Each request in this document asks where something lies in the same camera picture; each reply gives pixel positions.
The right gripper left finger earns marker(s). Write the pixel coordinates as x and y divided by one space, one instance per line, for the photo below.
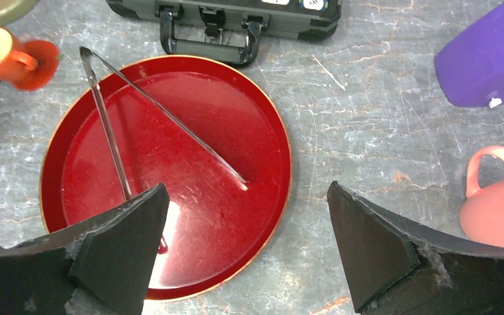
106 260

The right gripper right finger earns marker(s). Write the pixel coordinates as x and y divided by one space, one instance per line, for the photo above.
394 265

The pink mug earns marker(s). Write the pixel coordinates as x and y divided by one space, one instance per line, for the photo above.
482 214

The metal tongs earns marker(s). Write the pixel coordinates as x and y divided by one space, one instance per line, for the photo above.
86 55

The small orange cup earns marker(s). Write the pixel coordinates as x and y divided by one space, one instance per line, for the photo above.
16 65

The red round tray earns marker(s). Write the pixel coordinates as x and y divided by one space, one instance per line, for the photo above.
218 144

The purple pitcher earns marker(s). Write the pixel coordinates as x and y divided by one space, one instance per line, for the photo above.
470 68

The black poker chip case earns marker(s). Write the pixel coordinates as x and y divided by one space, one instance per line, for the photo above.
230 31

